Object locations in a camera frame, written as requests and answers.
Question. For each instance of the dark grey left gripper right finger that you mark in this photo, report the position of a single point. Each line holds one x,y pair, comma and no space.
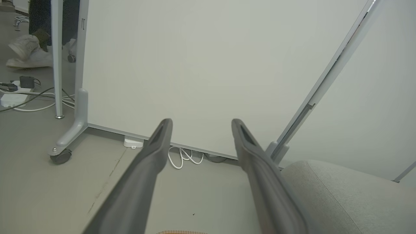
266,188

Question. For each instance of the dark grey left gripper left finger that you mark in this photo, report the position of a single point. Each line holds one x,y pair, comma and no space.
136,182

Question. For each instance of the grey fabric sofa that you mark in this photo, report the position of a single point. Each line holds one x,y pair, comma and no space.
351,201

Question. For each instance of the white power strip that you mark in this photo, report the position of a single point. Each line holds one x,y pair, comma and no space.
133,142
11,99

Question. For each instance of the black caster wheel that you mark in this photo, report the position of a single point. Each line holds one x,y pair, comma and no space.
71,58
61,157

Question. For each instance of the grey metal table leg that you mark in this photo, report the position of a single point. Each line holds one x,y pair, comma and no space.
57,58

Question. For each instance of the black power adapter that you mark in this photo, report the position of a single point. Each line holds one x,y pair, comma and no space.
26,82

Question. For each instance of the white sneaker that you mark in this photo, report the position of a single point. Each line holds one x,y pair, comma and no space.
72,47
29,53

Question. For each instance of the black plug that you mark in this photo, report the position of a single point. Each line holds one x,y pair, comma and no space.
9,87

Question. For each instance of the person's dark trouser legs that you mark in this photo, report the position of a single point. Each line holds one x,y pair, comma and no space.
39,14

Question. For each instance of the chrome stool base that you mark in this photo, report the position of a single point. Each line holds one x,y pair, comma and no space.
20,22

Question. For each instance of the white partition panel grey frame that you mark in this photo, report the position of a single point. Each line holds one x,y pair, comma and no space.
373,97
201,65

